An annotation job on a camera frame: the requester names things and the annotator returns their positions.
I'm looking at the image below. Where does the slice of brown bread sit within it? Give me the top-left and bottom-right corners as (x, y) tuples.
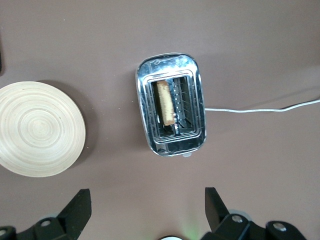
(153, 79), (176, 126)

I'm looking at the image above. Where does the round light wooden plate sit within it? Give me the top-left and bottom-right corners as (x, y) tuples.
(0, 81), (87, 178)

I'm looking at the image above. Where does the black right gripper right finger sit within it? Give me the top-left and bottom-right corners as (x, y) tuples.
(199, 187), (251, 240)

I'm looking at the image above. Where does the chrome two-slot toaster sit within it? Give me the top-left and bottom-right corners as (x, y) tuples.
(135, 52), (208, 158)

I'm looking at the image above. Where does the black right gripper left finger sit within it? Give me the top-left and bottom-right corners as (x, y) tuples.
(31, 189), (92, 240)

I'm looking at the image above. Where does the white toaster power cable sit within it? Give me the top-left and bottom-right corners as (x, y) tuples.
(204, 98), (320, 114)

